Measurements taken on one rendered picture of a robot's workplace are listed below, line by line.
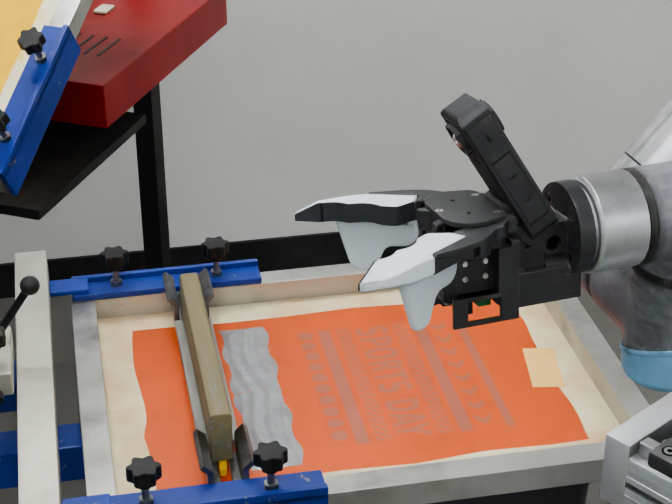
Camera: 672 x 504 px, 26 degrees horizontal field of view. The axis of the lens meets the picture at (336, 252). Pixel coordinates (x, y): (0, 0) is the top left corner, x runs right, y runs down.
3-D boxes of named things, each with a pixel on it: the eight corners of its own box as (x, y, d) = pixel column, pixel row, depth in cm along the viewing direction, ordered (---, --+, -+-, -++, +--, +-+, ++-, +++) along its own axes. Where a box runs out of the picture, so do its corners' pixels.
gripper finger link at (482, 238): (453, 279, 99) (516, 238, 105) (453, 258, 98) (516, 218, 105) (395, 266, 101) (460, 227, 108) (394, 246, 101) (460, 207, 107)
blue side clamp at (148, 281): (258, 294, 241) (257, 258, 237) (262, 310, 236) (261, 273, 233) (74, 313, 236) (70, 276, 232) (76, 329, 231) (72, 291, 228)
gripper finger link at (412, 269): (398, 360, 98) (469, 311, 104) (396, 278, 95) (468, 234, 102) (360, 350, 99) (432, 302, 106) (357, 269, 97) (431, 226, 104)
